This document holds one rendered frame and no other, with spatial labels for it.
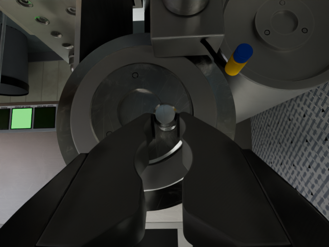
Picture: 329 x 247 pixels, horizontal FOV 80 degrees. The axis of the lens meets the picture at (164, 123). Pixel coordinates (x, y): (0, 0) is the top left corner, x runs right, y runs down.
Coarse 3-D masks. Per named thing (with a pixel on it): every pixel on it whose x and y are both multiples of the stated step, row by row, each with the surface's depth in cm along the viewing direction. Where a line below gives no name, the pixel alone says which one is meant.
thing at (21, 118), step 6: (30, 108) 50; (12, 114) 50; (18, 114) 50; (24, 114) 50; (30, 114) 50; (12, 120) 50; (18, 120) 50; (24, 120) 50; (30, 120) 50; (12, 126) 50; (18, 126) 50; (24, 126) 50; (30, 126) 50
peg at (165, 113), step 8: (160, 104) 11; (168, 104) 11; (160, 112) 11; (168, 112) 11; (176, 112) 11; (160, 120) 11; (168, 120) 11; (176, 120) 12; (160, 128) 13; (168, 128) 12
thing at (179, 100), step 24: (120, 72) 15; (144, 72) 14; (168, 72) 14; (96, 96) 14; (120, 96) 14; (144, 96) 15; (168, 96) 14; (96, 120) 14; (120, 120) 14; (168, 144) 14
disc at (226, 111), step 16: (112, 48) 17; (80, 64) 17; (208, 64) 16; (80, 80) 17; (208, 80) 16; (224, 80) 16; (64, 96) 17; (224, 96) 16; (64, 112) 16; (224, 112) 16; (64, 128) 16; (224, 128) 16; (64, 144) 16; (64, 160) 16; (160, 160) 16; (144, 192) 15; (160, 192) 15; (176, 192) 15; (160, 208) 15
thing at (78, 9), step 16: (80, 0) 18; (96, 0) 22; (112, 0) 29; (80, 16) 18; (96, 16) 22; (112, 16) 28; (80, 32) 18; (96, 32) 22; (112, 32) 28; (128, 32) 39; (80, 48) 18; (96, 48) 22
